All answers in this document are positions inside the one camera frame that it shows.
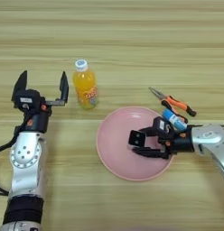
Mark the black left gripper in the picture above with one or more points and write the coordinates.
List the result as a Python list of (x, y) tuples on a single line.
[(37, 121)]

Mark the orange juice bottle white cap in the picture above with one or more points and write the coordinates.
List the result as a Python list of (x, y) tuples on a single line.
[(85, 87)]

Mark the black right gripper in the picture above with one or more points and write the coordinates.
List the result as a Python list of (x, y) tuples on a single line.
[(180, 143)]

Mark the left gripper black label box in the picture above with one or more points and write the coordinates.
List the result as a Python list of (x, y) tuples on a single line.
[(26, 99)]

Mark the blue glue stick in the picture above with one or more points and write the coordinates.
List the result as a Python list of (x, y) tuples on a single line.
[(175, 119)]

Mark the orange black needle-nose pliers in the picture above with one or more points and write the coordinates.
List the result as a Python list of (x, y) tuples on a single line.
[(177, 103)]

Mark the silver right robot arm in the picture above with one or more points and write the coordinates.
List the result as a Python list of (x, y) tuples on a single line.
[(211, 141)]

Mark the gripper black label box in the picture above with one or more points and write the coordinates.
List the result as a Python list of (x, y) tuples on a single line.
[(26, 99), (162, 124)]

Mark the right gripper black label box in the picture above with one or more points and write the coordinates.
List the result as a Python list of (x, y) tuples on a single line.
[(162, 124)]

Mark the pink round plate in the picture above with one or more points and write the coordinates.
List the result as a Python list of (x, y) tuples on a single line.
[(115, 141)]

